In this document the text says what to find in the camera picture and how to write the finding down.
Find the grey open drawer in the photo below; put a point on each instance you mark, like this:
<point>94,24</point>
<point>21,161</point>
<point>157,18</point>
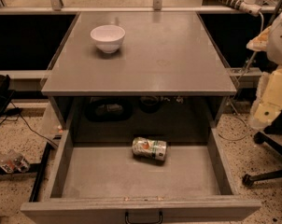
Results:
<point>99,183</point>

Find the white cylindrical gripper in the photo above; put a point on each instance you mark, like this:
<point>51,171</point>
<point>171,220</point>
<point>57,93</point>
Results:
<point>280,44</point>

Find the grey counter cabinet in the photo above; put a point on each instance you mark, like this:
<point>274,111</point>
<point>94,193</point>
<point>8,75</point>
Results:
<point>162,82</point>

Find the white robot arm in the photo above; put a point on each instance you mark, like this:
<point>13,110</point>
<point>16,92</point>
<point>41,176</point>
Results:
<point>270,41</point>

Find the white power strip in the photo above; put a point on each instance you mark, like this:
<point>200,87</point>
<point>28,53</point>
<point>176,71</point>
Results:
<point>248,6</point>

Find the white ceramic bowl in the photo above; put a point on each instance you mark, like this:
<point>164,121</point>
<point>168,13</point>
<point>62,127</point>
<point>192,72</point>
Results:
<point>108,38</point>

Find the black drawer handle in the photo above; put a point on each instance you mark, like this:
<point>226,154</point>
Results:
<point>143,218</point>

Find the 7up can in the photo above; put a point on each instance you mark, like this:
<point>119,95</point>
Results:
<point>152,149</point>

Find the clear plastic bottle on floor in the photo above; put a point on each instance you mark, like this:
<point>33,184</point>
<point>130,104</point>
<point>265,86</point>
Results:
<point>14,161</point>

